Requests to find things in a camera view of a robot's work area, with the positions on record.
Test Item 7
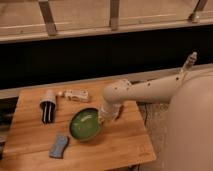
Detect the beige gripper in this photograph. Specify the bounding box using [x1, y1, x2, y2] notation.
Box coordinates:
[98, 101, 124, 123]

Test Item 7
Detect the green ceramic bowl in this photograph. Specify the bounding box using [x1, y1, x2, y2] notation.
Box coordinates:
[69, 108, 102, 141]

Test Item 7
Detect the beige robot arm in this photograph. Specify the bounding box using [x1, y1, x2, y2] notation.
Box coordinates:
[98, 68, 213, 171]

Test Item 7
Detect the blue sponge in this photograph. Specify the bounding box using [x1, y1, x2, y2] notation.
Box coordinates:
[49, 134, 69, 159]

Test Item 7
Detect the grey black brush head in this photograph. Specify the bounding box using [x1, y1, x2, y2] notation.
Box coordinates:
[40, 90, 56, 124]

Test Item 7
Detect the wooden cutting board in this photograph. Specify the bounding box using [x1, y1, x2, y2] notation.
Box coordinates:
[0, 80, 156, 171]

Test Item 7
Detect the middle metal rail bracket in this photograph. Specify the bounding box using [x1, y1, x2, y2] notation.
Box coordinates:
[109, 0, 120, 31]

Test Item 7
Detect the metal rail bracket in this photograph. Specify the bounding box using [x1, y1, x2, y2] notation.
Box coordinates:
[38, 0, 57, 36]
[188, 0, 208, 23]
[109, 0, 120, 31]

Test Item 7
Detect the right metal rail bracket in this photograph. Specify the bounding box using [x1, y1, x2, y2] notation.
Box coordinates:
[188, 0, 208, 23]

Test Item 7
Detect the left metal rail bracket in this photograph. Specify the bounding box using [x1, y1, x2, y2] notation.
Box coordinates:
[38, 0, 57, 36]

